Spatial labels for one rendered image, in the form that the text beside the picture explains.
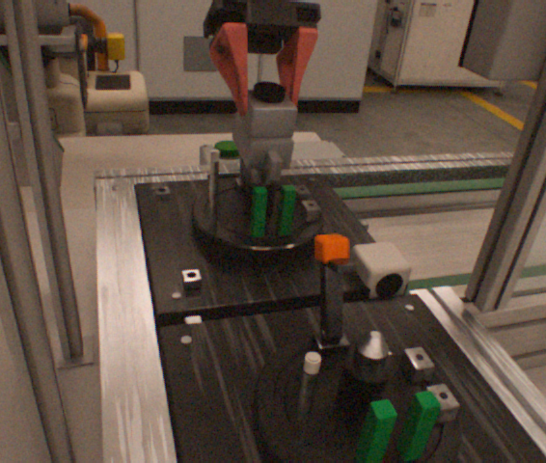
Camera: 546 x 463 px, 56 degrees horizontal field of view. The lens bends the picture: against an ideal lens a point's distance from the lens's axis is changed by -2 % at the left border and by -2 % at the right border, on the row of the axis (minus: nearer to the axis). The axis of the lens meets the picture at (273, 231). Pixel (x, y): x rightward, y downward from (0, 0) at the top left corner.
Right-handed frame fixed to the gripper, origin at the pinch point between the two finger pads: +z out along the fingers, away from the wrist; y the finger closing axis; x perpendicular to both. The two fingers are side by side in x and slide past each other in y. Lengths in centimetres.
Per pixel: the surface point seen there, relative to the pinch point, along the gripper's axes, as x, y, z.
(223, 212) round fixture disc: 6.8, -3.3, 9.3
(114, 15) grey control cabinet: 268, -1, -137
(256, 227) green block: 1.8, -1.4, 11.2
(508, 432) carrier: -16.3, 10.6, 27.8
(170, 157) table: 48.9, -2.5, -5.2
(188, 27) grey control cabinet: 268, 44, -133
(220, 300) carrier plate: -1.2, -6.0, 17.7
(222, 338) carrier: -4.9, -6.9, 20.4
